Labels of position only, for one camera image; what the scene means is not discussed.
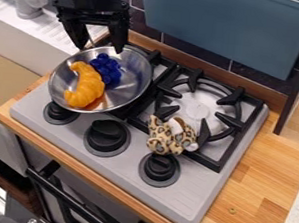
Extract silver bowl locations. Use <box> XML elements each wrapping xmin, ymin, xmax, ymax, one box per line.
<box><xmin>43</xmin><ymin>38</ymin><xmax>158</xmax><ymax>122</ymax></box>

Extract toy stove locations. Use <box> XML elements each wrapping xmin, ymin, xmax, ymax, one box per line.
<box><xmin>0</xmin><ymin>34</ymin><xmax>276</xmax><ymax>223</ymax></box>

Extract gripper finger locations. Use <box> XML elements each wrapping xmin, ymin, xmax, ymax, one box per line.
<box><xmin>57</xmin><ymin>18</ymin><xmax>93</xmax><ymax>52</ymax></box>
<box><xmin>102</xmin><ymin>19</ymin><xmax>133</xmax><ymax>56</ymax></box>

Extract blue range hood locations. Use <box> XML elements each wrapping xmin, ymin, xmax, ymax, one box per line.
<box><xmin>131</xmin><ymin>0</ymin><xmax>299</xmax><ymax>83</ymax></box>

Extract orange toy croissant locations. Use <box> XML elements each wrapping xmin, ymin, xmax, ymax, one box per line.
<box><xmin>61</xmin><ymin>59</ymin><xmax>109</xmax><ymax>112</ymax></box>

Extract toy sink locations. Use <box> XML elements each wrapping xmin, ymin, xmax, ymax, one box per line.
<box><xmin>0</xmin><ymin>47</ymin><xmax>46</xmax><ymax>114</ymax></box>

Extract leopard print plush toy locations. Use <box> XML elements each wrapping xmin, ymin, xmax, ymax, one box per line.
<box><xmin>143</xmin><ymin>112</ymin><xmax>203</xmax><ymax>160</ymax></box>

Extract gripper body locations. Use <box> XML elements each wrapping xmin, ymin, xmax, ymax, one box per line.
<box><xmin>49</xmin><ymin>0</ymin><xmax>135</xmax><ymax>31</ymax></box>

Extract blue toy grapes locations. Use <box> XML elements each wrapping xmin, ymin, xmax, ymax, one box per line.
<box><xmin>85</xmin><ymin>51</ymin><xmax>126</xmax><ymax>88</ymax></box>

